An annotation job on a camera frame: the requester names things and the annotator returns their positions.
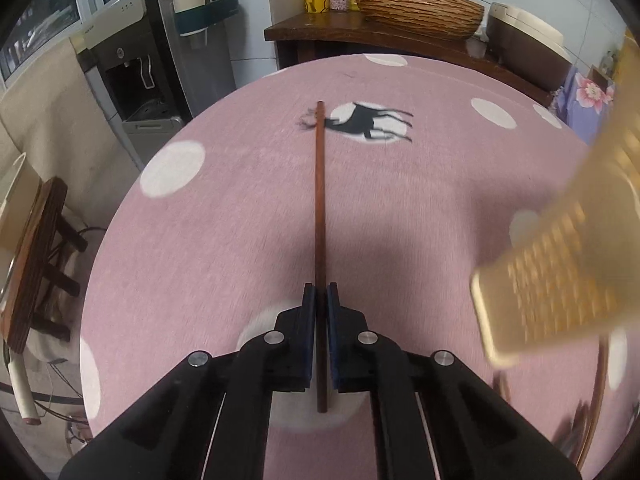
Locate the purple floral cloth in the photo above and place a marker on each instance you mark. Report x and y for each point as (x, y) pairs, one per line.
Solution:
(585, 105)

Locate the brown white rice cooker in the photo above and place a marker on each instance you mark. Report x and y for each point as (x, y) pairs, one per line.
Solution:
(525, 45)

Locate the yellow mug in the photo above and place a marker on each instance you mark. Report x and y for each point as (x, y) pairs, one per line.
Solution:
(316, 1)

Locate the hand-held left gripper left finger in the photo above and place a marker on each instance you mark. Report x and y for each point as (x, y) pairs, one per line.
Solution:
(309, 312)

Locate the brown wooden chopstick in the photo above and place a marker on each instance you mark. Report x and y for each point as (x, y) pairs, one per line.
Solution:
(320, 185)
(597, 390)

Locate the pink polka dot tablecloth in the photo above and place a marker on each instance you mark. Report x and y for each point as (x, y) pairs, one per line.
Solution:
(225, 220)

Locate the cream plastic utensil holder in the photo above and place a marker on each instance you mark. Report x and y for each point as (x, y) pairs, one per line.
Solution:
(555, 285)

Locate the wooden stool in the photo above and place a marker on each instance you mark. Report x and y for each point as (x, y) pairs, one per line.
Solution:
(37, 240)

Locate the white tube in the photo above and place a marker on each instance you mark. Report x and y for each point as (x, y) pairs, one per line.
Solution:
(22, 390)

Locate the grey water dispenser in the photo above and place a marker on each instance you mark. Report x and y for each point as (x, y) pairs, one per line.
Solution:
(130, 60)

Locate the window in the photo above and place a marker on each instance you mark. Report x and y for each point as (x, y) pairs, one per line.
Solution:
(45, 15)

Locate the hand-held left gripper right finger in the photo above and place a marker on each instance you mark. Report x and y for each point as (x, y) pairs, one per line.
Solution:
(333, 312)

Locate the dark wooden cabinet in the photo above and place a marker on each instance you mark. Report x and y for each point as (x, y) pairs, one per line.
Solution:
(320, 30)

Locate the woven basket sink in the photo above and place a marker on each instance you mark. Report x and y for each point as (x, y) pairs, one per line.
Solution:
(415, 7)

